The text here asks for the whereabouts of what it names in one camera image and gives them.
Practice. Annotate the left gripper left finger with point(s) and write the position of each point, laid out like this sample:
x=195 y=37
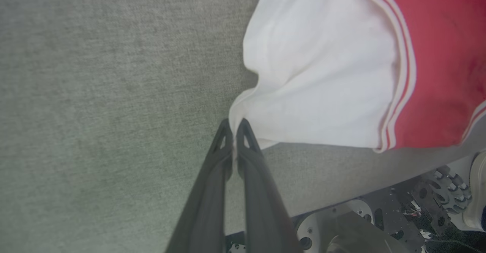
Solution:
x=207 y=207

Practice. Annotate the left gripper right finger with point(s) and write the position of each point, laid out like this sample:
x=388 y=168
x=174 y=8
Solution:
x=262 y=215

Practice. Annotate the metal robot base chassis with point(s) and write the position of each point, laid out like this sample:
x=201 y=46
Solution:
x=379 y=222

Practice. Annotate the grey fabric covered surface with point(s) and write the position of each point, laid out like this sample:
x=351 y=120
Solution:
x=95 y=112

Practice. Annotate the red and white basketball jersey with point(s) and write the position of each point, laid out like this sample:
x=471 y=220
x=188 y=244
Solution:
x=322 y=55

